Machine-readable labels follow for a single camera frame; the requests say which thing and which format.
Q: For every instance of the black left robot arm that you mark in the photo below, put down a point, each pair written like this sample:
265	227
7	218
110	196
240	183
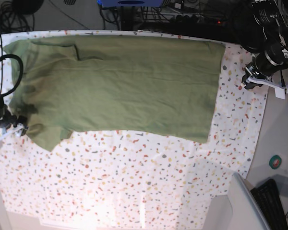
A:
272	19

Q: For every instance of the green tape roll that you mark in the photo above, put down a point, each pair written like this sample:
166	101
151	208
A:
275	162

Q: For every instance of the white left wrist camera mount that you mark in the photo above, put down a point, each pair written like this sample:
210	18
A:
280	91

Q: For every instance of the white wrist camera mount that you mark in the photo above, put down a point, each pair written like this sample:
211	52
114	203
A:
6	133
280	91

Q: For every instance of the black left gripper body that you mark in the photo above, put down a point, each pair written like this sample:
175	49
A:
267	63

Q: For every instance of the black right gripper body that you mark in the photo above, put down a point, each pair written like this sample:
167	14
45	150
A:
7	120

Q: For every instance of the grey monitor edge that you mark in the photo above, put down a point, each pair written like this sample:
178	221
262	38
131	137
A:
246	214

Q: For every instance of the blue box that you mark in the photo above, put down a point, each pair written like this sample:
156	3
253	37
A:
135	3

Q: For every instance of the terrazzo pattern tablecloth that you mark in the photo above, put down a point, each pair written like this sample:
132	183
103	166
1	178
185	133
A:
135	179

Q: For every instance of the black keyboard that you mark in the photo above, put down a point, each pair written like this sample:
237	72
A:
268	199

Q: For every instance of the green t-shirt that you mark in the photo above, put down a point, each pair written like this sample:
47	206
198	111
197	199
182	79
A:
158	85

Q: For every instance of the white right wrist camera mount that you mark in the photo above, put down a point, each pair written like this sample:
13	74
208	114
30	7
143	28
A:
6	133

